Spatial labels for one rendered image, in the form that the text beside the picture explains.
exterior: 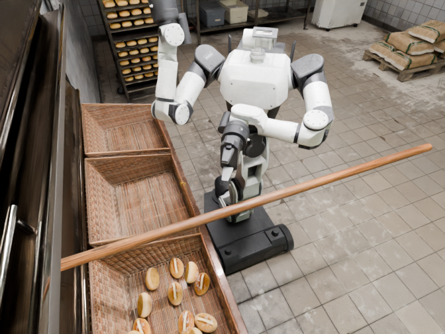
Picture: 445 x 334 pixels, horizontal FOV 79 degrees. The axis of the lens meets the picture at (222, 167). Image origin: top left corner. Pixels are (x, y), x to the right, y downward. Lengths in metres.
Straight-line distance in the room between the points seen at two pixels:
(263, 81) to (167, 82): 0.35
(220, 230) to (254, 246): 0.26
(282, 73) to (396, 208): 1.90
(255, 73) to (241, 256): 1.20
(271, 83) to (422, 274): 1.82
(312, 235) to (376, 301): 0.57
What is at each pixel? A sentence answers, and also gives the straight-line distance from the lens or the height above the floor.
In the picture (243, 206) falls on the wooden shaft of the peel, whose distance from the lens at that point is 0.83.
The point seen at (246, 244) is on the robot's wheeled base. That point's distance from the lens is 1.92.
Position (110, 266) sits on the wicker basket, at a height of 0.72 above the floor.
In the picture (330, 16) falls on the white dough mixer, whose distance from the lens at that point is 5.92.
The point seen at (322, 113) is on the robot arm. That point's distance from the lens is 0.96.
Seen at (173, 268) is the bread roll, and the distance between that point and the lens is 1.37.
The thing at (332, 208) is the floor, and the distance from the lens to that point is 2.49.
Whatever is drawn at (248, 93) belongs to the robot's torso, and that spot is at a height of 1.31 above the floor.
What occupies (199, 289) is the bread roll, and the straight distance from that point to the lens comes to 1.32.
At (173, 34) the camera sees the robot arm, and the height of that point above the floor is 1.54.
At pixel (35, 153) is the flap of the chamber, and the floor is 1.41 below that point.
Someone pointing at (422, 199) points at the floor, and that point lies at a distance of 2.92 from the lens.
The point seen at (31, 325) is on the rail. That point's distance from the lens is 0.52.
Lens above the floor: 1.87
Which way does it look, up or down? 46 degrees down
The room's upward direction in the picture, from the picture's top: straight up
